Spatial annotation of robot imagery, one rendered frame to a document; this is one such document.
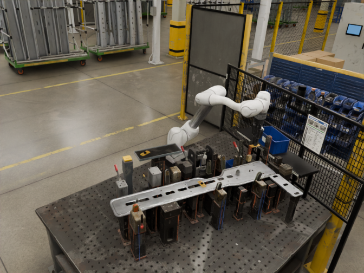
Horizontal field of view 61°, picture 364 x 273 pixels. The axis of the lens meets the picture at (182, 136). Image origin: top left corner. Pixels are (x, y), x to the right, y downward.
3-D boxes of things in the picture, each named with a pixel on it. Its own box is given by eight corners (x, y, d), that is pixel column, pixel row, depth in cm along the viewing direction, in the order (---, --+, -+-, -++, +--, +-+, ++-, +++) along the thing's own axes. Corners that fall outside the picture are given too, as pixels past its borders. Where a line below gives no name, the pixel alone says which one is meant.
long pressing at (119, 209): (117, 221, 203) (117, 219, 202) (108, 200, 221) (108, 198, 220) (277, 174, 261) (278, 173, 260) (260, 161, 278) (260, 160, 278)
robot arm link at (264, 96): (258, 106, 242) (249, 111, 233) (261, 88, 235) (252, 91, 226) (271, 111, 236) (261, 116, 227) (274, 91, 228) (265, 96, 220)
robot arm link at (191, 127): (174, 134, 328) (187, 127, 342) (183, 145, 324) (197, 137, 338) (207, 85, 271) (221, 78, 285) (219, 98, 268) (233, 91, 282)
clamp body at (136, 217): (135, 264, 209) (134, 223, 192) (128, 248, 220) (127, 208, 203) (149, 258, 213) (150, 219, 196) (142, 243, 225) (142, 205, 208)
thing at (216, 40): (238, 143, 511) (259, 14, 417) (233, 146, 502) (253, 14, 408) (183, 116, 596) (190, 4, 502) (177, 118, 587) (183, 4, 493)
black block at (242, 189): (237, 223, 248) (242, 194, 234) (229, 215, 256) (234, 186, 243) (245, 220, 252) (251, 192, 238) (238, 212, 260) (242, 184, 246)
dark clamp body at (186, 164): (182, 206, 262) (184, 169, 244) (175, 197, 273) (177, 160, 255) (193, 203, 267) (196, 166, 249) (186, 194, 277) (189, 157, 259)
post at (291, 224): (289, 227, 247) (298, 199, 233) (280, 219, 255) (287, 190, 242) (295, 225, 249) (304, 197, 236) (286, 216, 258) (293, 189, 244)
